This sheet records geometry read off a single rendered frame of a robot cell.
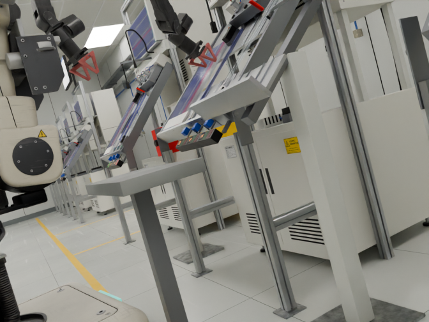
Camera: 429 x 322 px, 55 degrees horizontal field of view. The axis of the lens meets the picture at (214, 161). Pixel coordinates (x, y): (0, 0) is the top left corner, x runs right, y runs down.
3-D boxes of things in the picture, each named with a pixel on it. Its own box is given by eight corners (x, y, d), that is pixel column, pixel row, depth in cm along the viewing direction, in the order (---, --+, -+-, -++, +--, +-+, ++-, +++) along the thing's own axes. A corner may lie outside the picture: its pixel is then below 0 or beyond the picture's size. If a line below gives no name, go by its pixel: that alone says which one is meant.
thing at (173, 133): (233, 122, 142) (216, 110, 139) (168, 143, 201) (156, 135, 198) (234, 119, 142) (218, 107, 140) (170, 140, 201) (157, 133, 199)
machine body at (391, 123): (344, 278, 156) (302, 119, 152) (249, 253, 219) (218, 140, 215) (449, 221, 184) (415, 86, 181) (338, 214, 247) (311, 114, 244)
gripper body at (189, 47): (195, 49, 176) (180, 38, 174) (204, 42, 167) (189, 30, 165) (188, 61, 175) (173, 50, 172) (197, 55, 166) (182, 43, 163)
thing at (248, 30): (278, 37, 153) (267, 28, 151) (203, 80, 212) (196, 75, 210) (311, -27, 162) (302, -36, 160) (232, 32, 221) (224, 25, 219)
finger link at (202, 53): (214, 57, 175) (196, 43, 171) (222, 52, 168) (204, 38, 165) (207, 69, 173) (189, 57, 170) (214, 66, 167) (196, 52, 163)
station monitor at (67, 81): (70, 84, 576) (62, 55, 574) (66, 92, 628) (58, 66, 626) (80, 82, 582) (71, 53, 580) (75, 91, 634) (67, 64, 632)
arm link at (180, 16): (155, 23, 162) (172, 25, 158) (168, 1, 165) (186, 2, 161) (168, 44, 172) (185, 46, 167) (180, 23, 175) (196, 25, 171)
